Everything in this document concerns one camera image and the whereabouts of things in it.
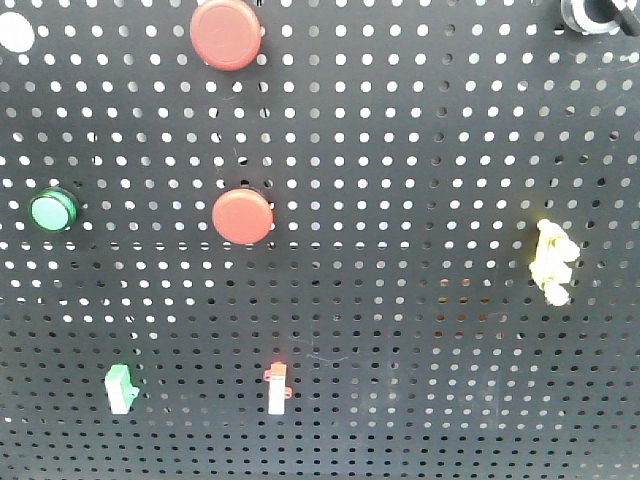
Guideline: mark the grey round blanking plug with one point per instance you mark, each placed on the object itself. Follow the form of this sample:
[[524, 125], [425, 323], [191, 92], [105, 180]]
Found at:
[[17, 34]]

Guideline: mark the lower red push button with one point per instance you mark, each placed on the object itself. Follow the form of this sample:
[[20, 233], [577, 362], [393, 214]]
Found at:
[[242, 216]]

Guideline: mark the black rotary selector switch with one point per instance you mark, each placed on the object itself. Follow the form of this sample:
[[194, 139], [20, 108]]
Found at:
[[601, 16]]

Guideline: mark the red-tipped white rocker switch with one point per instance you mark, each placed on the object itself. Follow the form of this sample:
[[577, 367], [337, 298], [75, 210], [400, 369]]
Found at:
[[278, 391]]

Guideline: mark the yellow toggle switch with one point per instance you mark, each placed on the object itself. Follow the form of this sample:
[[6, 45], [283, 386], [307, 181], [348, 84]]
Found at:
[[550, 268]]

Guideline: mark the red push button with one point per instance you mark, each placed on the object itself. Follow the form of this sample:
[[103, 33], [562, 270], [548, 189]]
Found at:
[[242, 216], [226, 34]]

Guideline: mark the green push button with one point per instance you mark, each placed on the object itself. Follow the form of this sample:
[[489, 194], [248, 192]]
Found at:
[[54, 209]]

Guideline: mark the green-tipped white rocker switch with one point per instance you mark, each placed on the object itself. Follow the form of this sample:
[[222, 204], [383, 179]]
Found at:
[[120, 391]]

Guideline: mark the upper red push button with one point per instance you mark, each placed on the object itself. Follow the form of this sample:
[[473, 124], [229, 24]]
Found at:
[[226, 34]]

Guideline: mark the black perforated pegboard panel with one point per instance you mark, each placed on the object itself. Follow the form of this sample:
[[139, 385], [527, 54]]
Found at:
[[407, 150]]

